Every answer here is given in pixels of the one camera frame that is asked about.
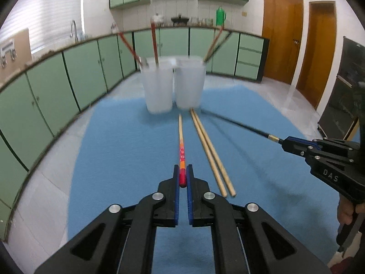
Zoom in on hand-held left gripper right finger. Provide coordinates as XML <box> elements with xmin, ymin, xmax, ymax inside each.
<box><xmin>186</xmin><ymin>164</ymin><xmax>331</xmax><ymax>274</ymax></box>

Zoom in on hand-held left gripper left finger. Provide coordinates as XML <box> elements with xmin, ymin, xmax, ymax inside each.
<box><xmin>34</xmin><ymin>164</ymin><xmax>181</xmax><ymax>274</ymax></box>

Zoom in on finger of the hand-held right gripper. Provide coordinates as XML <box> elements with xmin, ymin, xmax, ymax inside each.
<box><xmin>282</xmin><ymin>147</ymin><xmax>322</xmax><ymax>161</ymax></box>
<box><xmin>282</xmin><ymin>136</ymin><xmax>361</xmax><ymax>150</ymax></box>

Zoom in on red patterned wooden chopstick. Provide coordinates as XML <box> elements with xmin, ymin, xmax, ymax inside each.
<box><xmin>112</xmin><ymin>23</ymin><xmax>143</xmax><ymax>66</ymax></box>
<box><xmin>178</xmin><ymin>113</ymin><xmax>187</xmax><ymax>188</ymax></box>

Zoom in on plain wooden chopstick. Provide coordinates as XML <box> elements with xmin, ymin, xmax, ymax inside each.
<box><xmin>193</xmin><ymin>108</ymin><xmax>237</xmax><ymax>197</ymax></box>
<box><xmin>190</xmin><ymin>108</ymin><xmax>229</xmax><ymax>197</ymax></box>

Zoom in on black chopstick with gold band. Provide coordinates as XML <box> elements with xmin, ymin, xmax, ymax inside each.
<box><xmin>200</xmin><ymin>109</ymin><xmax>284</xmax><ymax>145</ymax></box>
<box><xmin>205</xmin><ymin>31</ymin><xmax>234</xmax><ymax>63</ymax></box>

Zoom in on white two-compartment utensil holder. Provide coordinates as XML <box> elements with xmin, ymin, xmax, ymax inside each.
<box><xmin>140</xmin><ymin>56</ymin><xmax>206</xmax><ymax>113</ymax></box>

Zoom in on person's right hand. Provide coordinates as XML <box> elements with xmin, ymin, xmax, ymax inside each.
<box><xmin>336</xmin><ymin>195</ymin><xmax>356</xmax><ymax>226</ymax></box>

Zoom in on black case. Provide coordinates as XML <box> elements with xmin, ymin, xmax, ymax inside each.
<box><xmin>317</xmin><ymin>36</ymin><xmax>365</xmax><ymax>140</ymax></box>

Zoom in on blue table mat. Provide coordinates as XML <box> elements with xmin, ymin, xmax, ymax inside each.
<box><xmin>68</xmin><ymin>84</ymin><xmax>343</xmax><ymax>274</ymax></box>

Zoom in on brown wooden door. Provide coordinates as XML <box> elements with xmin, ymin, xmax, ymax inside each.
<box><xmin>295</xmin><ymin>0</ymin><xmax>337</xmax><ymax>110</ymax></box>
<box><xmin>262</xmin><ymin>0</ymin><xmax>303</xmax><ymax>85</ymax></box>

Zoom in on green thermos flask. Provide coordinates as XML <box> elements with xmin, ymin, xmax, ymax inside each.
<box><xmin>215</xmin><ymin>6</ymin><xmax>227</xmax><ymax>26</ymax></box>

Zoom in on green base cabinets with counter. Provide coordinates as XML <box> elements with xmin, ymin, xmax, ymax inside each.
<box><xmin>0</xmin><ymin>26</ymin><xmax>270</xmax><ymax>240</ymax></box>

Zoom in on brown wooden board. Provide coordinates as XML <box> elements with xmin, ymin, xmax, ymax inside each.
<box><xmin>0</xmin><ymin>28</ymin><xmax>31</xmax><ymax>76</ymax></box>

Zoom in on white window blinds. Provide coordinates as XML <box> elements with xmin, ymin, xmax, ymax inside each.
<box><xmin>0</xmin><ymin>0</ymin><xmax>84</xmax><ymax>52</ymax></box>

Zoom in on grey clamp device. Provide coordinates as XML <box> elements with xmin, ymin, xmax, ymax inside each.
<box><xmin>0</xmin><ymin>41</ymin><xmax>16</xmax><ymax>67</ymax></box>

